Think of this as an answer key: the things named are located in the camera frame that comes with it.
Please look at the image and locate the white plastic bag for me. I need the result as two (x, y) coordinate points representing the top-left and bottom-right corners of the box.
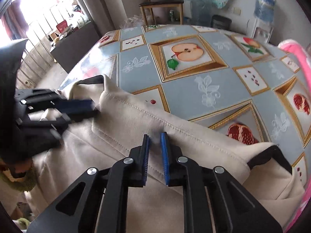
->
(120, 15), (145, 29)

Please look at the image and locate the white water dispenser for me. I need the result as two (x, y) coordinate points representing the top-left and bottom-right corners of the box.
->
(252, 17), (273, 43)

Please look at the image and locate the fruit pattern bed sheet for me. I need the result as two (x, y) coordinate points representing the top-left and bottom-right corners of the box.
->
(61, 25), (310, 185)

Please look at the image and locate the person left hand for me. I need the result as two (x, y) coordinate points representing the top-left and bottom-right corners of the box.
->
(1, 159), (32, 179)

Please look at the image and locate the wooden chair dark seat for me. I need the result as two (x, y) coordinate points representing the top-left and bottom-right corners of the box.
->
(139, 0), (184, 26)

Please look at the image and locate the black trash bin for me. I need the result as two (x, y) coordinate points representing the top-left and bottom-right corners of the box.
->
(211, 15), (232, 30)

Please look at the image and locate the blue water jug on dispenser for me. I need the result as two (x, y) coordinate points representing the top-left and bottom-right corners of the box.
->
(253, 0), (276, 23)

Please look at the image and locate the green can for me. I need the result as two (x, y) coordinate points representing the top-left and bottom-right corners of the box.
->
(169, 10), (176, 22)

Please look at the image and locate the wall power socket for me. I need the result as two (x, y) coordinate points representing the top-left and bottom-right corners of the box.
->
(228, 6), (241, 16)

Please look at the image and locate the grey curtain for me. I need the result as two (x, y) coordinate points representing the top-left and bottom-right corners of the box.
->
(78, 0), (127, 34)

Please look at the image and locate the pink floral blanket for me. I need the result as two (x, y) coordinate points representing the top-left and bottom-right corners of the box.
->
(278, 39), (311, 233)

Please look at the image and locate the empty water jug on floor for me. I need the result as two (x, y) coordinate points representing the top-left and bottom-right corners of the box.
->
(190, 0), (211, 27)

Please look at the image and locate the beige coat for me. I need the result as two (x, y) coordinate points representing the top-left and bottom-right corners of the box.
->
(25, 76), (305, 232)

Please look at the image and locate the dark grey low cabinet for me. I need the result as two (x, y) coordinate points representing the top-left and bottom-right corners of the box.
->
(50, 22), (100, 73)

